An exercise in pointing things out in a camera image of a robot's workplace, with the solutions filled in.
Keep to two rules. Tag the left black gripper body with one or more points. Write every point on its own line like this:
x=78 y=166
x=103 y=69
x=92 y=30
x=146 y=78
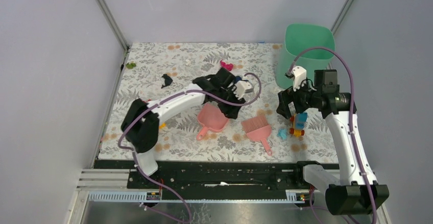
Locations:
x=230 y=95

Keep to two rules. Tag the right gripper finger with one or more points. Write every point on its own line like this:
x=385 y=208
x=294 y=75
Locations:
x=299 y=105
x=283 y=106

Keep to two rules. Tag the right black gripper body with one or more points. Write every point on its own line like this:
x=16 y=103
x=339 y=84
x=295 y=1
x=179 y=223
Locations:
x=304 y=93

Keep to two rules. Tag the pink plastic dustpan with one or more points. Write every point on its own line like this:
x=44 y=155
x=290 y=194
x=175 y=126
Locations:
x=211 y=119

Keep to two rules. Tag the pink plastic hand brush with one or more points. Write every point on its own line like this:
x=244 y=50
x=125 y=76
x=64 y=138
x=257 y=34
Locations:
x=258 y=130

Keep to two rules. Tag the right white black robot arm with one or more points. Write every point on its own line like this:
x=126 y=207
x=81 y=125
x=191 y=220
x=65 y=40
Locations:
x=357 y=190

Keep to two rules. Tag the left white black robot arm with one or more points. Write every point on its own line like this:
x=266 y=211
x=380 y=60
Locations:
x=141 y=124

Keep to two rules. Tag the colourful toy block car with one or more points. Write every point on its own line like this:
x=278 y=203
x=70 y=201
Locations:
x=298 y=124

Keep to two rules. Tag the magenta paper scrap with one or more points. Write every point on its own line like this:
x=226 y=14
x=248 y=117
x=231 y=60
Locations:
x=227 y=66

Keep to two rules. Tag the light blue paper scrap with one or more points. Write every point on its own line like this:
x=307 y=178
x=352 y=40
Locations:
x=282 y=134

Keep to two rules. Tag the black paper scrap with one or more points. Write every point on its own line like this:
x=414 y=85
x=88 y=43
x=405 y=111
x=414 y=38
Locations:
x=167 y=80

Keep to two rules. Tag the floral patterned table mat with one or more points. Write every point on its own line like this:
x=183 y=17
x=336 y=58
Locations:
x=177 y=141

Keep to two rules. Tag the green plastic trash bin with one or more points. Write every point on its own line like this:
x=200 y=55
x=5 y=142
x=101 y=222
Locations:
x=299 y=37

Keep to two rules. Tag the green paper scrap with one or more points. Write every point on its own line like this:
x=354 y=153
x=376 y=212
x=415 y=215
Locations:
x=130 y=65

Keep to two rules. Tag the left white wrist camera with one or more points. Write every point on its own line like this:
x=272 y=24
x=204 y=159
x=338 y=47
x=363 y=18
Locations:
x=241 y=88

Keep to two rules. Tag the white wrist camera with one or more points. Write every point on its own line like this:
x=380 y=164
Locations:
x=299 y=76
x=241 y=88

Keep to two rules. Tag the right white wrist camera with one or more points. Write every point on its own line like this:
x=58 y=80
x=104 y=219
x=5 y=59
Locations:
x=299 y=76

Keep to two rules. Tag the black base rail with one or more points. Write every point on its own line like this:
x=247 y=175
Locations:
x=215 y=180

